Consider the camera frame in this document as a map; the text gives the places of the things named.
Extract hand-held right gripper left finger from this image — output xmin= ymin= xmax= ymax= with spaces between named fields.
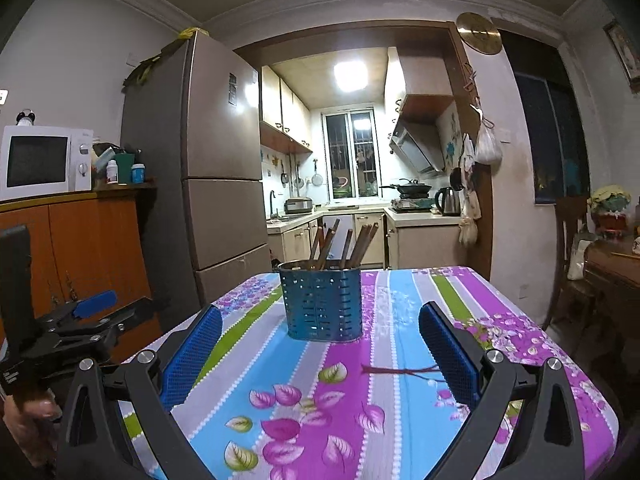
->
xmin=55 ymin=304 xmax=224 ymax=480

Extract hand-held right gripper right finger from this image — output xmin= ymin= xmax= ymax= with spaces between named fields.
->
xmin=417 ymin=301 xmax=586 ymax=480

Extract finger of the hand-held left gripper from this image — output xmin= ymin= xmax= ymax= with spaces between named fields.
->
xmin=55 ymin=297 xmax=172 ymax=357
xmin=35 ymin=290 xmax=119 ymax=333

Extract perforated metal utensil holder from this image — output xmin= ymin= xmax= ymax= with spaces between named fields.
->
xmin=277 ymin=259 xmax=364 ymax=344

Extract bunch of brown chopsticks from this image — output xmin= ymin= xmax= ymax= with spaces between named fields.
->
xmin=306 ymin=219 xmax=380 ymax=271

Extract person's left hand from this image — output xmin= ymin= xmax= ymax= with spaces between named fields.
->
xmin=2 ymin=399 xmax=62 ymax=442

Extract orange wooden cabinet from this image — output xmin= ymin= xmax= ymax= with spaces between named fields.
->
xmin=0 ymin=183 xmax=166 ymax=376

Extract floral striped tablecloth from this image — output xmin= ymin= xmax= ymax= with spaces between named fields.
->
xmin=117 ymin=266 xmax=621 ymax=480

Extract beige kitchen base cabinets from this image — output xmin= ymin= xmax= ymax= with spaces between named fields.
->
xmin=266 ymin=207 xmax=464 ymax=271

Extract hanging mesh bags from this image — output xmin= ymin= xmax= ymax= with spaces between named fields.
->
xmin=459 ymin=190 xmax=482 ymax=247

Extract white microwave oven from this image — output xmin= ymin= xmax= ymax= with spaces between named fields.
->
xmin=0 ymin=125 xmax=96 ymax=202

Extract steel electric kettle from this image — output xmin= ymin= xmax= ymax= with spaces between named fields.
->
xmin=434 ymin=186 xmax=462 ymax=217

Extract gas stove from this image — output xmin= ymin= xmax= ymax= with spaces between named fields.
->
xmin=390 ymin=197 xmax=435 ymax=213

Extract black wok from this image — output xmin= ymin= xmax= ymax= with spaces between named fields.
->
xmin=379 ymin=178 xmax=434 ymax=199

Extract dark wooden sideboard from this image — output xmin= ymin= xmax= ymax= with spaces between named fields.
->
xmin=582 ymin=237 xmax=640 ymax=361

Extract dark wooden chair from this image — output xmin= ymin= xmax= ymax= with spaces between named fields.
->
xmin=542 ymin=195 xmax=594 ymax=331

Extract brown metallic refrigerator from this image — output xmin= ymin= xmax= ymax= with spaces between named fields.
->
xmin=120 ymin=30 xmax=273 ymax=307

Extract small hanging cloth bag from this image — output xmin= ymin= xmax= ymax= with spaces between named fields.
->
xmin=460 ymin=134 xmax=476 ymax=176

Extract steel range hood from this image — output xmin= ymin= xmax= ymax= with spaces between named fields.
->
xmin=389 ymin=121 xmax=446 ymax=176

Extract white hanging plastic bag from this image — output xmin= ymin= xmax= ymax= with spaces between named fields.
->
xmin=474 ymin=115 xmax=503 ymax=165

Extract barred kitchen window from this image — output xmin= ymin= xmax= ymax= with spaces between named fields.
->
xmin=322 ymin=109 xmax=377 ymax=201

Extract yellow flower bouquet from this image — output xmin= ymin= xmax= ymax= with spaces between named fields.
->
xmin=587 ymin=186 xmax=632 ymax=241

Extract dark room window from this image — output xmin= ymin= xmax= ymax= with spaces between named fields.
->
xmin=512 ymin=72 xmax=591 ymax=206

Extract beige upper kitchen cabinets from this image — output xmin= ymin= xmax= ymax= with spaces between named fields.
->
xmin=260 ymin=65 xmax=315 ymax=155
xmin=384 ymin=47 xmax=456 ymax=121

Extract square ceiling light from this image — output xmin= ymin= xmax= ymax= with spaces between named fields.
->
xmin=334 ymin=61 xmax=369 ymax=92

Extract round gold wall clock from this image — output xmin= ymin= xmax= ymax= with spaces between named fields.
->
xmin=456 ymin=11 xmax=502 ymax=56

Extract framed wall picture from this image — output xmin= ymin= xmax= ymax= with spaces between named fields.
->
xmin=602 ymin=19 xmax=640 ymax=94

